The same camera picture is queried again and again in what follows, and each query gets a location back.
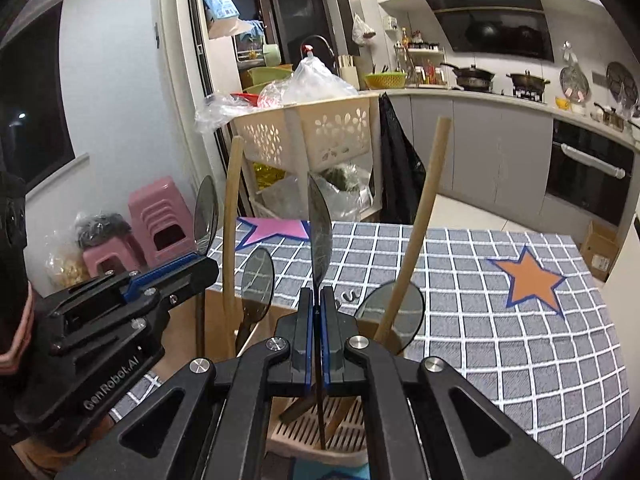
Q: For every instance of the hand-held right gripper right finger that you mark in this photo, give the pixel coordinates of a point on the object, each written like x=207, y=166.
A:
x=326, y=355

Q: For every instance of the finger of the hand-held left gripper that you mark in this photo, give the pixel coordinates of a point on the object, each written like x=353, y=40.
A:
x=160, y=272
x=192, y=277

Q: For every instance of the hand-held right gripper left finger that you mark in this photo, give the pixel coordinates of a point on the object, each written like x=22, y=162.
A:
x=310, y=355

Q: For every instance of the beige plastic utensil holder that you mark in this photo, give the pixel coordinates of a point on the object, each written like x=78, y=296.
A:
x=320, y=435

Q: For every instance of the person's left forearm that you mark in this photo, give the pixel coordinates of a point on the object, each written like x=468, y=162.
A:
x=12, y=260

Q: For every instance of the low pink plastic stool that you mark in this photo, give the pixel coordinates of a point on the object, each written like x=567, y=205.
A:
x=112, y=262

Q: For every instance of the tall pink plastic stool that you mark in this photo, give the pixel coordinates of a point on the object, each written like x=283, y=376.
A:
x=160, y=210

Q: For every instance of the black plastic bag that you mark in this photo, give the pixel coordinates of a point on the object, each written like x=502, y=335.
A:
x=102, y=230

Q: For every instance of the yellow snack bag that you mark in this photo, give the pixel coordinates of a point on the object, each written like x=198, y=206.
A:
x=65, y=262

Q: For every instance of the yellow foil package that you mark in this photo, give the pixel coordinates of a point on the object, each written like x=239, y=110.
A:
x=267, y=175

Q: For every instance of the grey checked star tablecloth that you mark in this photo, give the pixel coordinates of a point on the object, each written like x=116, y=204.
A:
x=475, y=360

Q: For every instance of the crumpled clear plastic bag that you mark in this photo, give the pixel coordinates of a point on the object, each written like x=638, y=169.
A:
x=222, y=112

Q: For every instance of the black hanging garbage bag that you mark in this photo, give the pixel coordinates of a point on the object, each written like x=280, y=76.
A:
x=400, y=170

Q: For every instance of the cream perforated basket shelf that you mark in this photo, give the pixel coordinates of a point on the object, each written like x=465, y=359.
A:
x=335, y=130

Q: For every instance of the dark window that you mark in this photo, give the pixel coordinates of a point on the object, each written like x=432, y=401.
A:
x=30, y=110

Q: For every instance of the green basin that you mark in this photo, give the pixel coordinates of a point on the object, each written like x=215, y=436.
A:
x=270, y=75

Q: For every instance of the large clear plastic bag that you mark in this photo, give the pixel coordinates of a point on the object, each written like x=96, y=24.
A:
x=317, y=82

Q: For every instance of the pale green container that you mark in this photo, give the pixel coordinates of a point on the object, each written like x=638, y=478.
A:
x=271, y=55

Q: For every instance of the spray bottle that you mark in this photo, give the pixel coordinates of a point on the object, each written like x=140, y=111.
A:
x=307, y=55

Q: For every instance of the beige knife block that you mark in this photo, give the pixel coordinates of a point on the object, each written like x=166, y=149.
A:
x=349, y=72

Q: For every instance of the curved kitchen faucet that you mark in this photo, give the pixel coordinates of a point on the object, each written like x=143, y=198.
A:
x=320, y=39

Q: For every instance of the green colander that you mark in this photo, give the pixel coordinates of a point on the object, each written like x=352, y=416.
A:
x=385, y=80

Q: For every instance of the cardboard box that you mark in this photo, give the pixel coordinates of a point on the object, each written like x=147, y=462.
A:
x=599, y=252

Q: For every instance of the white hanging plastic bag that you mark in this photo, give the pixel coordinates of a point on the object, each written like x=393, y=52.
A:
x=361, y=32

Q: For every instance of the white spice rack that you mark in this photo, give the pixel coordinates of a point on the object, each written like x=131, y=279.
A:
x=422, y=67

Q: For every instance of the black wok with lid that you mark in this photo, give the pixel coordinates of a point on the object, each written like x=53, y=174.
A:
x=472, y=77

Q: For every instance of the black built-in oven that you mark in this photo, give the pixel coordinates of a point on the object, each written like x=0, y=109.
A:
x=585, y=175

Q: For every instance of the yellow bowl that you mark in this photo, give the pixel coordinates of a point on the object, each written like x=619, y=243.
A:
x=562, y=104

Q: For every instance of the black range hood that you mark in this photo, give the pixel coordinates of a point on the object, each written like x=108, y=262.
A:
x=495, y=30

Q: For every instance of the small copper pot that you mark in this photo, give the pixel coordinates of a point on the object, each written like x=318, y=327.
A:
x=611, y=115

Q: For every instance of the round dark divided pan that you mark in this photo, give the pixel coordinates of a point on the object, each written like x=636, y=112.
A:
x=621, y=82

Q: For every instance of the wall switch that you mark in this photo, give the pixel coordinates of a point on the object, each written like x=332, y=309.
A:
x=156, y=35

